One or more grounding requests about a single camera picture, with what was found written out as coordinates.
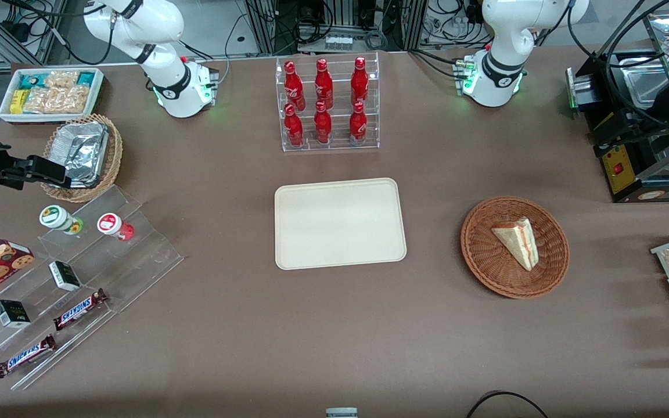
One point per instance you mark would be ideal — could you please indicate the light tan wicker basket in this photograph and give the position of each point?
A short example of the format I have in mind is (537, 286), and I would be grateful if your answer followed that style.
(115, 157)

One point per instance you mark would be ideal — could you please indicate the brown round wicker basket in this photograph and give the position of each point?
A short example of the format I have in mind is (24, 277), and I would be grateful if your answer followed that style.
(485, 255)

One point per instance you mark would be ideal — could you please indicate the clear acrylic stepped shelf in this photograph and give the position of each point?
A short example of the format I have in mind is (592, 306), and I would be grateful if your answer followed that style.
(143, 255)

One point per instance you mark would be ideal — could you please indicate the clear acrylic bottle rack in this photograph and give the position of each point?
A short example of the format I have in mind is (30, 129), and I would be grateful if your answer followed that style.
(337, 139)

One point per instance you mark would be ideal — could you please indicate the red cola bottle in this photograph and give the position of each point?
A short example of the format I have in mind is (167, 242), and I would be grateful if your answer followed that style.
(323, 84)
(293, 84)
(359, 81)
(294, 128)
(323, 125)
(358, 125)

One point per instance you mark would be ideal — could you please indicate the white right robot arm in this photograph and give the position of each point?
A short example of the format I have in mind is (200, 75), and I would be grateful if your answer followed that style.
(166, 87)

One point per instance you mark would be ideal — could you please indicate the aluminium foil container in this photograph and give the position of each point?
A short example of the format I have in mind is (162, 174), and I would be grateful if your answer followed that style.
(82, 151)

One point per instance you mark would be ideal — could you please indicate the red lid white cup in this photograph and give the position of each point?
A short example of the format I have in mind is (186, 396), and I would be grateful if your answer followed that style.
(110, 223)

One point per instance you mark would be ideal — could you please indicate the triangular sandwich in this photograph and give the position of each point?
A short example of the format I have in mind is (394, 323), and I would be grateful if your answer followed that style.
(519, 242)

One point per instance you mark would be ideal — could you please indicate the yellow snack packet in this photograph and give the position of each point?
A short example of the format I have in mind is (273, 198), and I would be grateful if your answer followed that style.
(17, 101)

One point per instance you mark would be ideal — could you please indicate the white power strip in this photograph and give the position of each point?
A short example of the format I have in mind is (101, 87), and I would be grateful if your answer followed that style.
(338, 43)

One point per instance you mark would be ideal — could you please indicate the black machine with yellow panel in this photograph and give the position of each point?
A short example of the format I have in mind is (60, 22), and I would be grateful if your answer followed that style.
(616, 174)

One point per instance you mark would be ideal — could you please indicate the green lid white cup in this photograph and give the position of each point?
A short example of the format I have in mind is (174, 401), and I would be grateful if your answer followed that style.
(54, 216)

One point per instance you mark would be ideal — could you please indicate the beige plastic tray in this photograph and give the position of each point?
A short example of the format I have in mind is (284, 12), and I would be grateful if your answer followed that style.
(340, 223)

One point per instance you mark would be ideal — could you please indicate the small grey device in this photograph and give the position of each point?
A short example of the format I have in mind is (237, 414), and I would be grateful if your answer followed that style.
(341, 413)

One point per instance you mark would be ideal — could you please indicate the small black box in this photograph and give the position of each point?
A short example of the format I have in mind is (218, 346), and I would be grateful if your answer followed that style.
(64, 276)
(11, 314)

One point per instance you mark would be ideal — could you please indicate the steel pan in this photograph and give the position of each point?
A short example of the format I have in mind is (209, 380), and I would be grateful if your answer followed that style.
(648, 81)

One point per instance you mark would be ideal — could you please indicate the teal snack packet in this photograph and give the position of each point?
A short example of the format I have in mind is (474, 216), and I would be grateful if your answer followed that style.
(32, 80)

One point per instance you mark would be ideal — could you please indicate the white rectangular snack bin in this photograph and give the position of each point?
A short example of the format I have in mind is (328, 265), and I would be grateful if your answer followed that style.
(6, 116)

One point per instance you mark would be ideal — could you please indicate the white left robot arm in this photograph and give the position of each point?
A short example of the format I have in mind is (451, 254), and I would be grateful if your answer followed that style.
(500, 81)

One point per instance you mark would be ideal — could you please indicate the snickers chocolate bar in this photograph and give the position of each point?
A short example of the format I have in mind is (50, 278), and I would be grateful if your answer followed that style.
(25, 356)
(79, 309)

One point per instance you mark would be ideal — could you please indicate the large clear cookie bag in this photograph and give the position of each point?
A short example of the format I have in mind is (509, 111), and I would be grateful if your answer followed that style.
(58, 100)

